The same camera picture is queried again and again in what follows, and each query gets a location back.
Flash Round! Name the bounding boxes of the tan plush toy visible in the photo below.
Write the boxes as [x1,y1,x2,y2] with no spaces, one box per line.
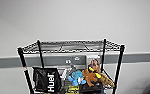
[97,70,116,89]

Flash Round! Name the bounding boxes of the doll picture box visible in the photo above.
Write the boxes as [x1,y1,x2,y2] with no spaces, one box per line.
[88,57,102,73]

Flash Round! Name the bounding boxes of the grey printed box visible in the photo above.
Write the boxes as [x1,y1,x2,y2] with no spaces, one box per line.
[59,55,89,72]

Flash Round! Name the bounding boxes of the blue plush toy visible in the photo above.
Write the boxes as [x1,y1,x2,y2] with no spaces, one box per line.
[68,69,87,87]

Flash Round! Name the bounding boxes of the black wire shelf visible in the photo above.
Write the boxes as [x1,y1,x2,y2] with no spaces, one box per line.
[16,38,126,94]

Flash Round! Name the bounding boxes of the black Huel bag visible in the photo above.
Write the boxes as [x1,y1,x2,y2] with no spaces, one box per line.
[31,66,63,94]

